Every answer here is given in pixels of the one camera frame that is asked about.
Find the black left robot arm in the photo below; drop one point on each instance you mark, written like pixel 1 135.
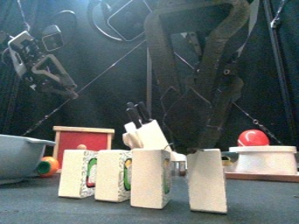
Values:
pixel 66 22

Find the vertical metal pole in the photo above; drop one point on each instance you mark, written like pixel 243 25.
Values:
pixel 148 87

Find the red ball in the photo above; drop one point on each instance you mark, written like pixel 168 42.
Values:
pixel 252 138

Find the red wooden box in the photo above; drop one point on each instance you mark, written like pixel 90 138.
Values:
pixel 83 140

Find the small beige wooden knob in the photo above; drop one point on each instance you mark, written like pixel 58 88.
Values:
pixel 82 147

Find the grey plastic bowl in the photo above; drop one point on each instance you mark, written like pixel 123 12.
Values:
pixel 19 157

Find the orange toy fruit green end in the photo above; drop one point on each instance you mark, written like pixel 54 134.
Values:
pixel 51 166

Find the white toy knife block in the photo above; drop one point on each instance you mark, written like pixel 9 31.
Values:
pixel 150 137

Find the wooden board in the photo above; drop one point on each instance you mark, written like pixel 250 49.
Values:
pixel 264 177

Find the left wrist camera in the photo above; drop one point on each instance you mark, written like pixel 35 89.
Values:
pixel 52 40

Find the dark frame strut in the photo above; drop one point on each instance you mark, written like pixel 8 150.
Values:
pixel 278 73

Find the white round pedestal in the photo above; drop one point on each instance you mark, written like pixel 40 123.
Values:
pixel 264 160

